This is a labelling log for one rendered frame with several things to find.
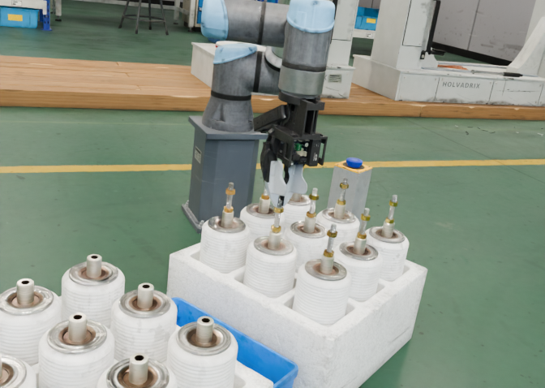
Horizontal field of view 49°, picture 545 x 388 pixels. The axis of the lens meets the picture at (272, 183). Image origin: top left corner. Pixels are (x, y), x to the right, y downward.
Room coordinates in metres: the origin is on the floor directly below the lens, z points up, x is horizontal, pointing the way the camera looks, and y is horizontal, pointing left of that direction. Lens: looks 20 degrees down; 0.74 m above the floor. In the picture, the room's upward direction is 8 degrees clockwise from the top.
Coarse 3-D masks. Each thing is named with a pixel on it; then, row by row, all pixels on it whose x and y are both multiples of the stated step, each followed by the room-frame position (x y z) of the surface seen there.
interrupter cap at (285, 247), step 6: (258, 240) 1.02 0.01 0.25; (264, 240) 1.02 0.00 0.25; (282, 240) 1.03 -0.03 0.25; (258, 246) 1.00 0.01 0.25; (264, 246) 1.00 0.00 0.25; (282, 246) 1.01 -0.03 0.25; (288, 246) 1.01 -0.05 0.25; (264, 252) 0.97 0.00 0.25; (270, 252) 0.97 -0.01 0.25; (276, 252) 0.98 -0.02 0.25; (282, 252) 0.98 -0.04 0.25; (288, 252) 0.98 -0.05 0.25
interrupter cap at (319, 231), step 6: (294, 222) 1.12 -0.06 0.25; (300, 222) 1.13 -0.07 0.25; (294, 228) 1.10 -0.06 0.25; (300, 228) 1.11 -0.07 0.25; (318, 228) 1.12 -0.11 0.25; (324, 228) 1.12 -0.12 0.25; (300, 234) 1.07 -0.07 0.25; (306, 234) 1.08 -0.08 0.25; (312, 234) 1.08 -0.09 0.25; (318, 234) 1.09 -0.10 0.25; (324, 234) 1.09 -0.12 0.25
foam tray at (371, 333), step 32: (192, 256) 1.08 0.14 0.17; (192, 288) 1.02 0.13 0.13; (224, 288) 0.97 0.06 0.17; (384, 288) 1.04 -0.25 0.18; (416, 288) 1.11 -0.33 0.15; (224, 320) 0.97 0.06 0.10; (256, 320) 0.92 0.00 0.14; (288, 320) 0.89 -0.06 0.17; (352, 320) 0.90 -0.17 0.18; (384, 320) 1.00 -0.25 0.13; (288, 352) 0.88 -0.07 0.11; (320, 352) 0.84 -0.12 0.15; (352, 352) 0.90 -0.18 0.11; (384, 352) 1.03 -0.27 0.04; (320, 384) 0.84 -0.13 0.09; (352, 384) 0.93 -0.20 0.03
